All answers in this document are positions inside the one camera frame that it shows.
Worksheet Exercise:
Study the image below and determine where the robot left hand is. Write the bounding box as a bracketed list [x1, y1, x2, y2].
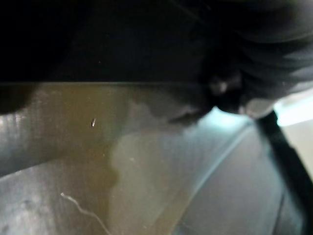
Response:
[0, 0, 313, 121]

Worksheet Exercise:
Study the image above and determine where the black cable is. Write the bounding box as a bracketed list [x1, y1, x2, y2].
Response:
[254, 110, 313, 235]

